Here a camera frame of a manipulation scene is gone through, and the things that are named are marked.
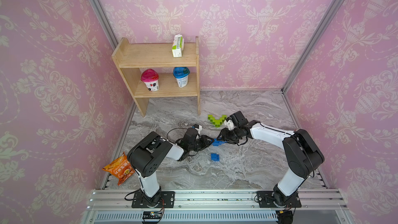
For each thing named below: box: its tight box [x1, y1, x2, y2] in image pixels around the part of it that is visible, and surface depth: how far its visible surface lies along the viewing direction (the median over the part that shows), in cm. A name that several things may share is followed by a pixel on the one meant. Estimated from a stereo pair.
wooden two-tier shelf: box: [111, 33, 201, 118], surface depth 85 cm
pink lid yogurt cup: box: [140, 68, 160, 92], surface depth 87 cm
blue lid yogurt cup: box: [172, 66, 191, 88], surface depth 89 cm
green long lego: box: [212, 119, 223, 128], surface depth 101 cm
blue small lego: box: [210, 152, 220, 162], surface depth 87 cm
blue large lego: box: [211, 138, 228, 147], surface depth 91 cm
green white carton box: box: [172, 33, 185, 58], surface depth 77 cm
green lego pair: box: [207, 114, 221, 128], surface depth 103 cm
